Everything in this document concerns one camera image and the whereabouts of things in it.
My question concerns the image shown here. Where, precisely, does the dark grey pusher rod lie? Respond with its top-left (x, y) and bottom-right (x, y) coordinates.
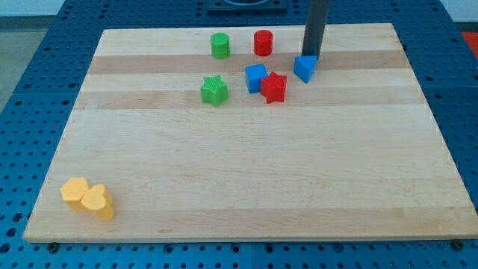
top-left (302, 0), bottom-right (331, 59)

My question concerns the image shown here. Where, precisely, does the red cylinder block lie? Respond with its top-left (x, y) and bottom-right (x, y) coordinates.
top-left (253, 29), bottom-right (273, 57)

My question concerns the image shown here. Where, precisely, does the yellow hexagon block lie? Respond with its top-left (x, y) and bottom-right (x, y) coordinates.
top-left (60, 177), bottom-right (90, 212)

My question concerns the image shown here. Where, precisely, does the green star block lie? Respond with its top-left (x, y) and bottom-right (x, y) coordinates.
top-left (200, 75), bottom-right (229, 107)

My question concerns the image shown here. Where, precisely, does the red star block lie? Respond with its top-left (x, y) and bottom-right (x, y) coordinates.
top-left (260, 72), bottom-right (287, 104)

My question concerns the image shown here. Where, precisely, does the yellow heart block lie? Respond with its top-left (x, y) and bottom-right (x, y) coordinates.
top-left (81, 184), bottom-right (115, 221)

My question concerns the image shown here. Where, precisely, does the blue cube block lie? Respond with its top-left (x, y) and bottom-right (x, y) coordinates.
top-left (245, 64), bottom-right (268, 93)

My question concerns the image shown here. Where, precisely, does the wooden board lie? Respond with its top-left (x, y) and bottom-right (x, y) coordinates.
top-left (23, 23), bottom-right (477, 243)

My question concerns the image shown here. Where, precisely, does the green cylinder block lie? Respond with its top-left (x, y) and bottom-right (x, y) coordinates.
top-left (210, 32), bottom-right (230, 59)

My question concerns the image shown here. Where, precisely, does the blue triangle block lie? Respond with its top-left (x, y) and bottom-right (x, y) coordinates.
top-left (293, 55), bottom-right (317, 84)

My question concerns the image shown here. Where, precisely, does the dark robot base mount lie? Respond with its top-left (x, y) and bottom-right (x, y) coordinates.
top-left (205, 0), bottom-right (288, 13)

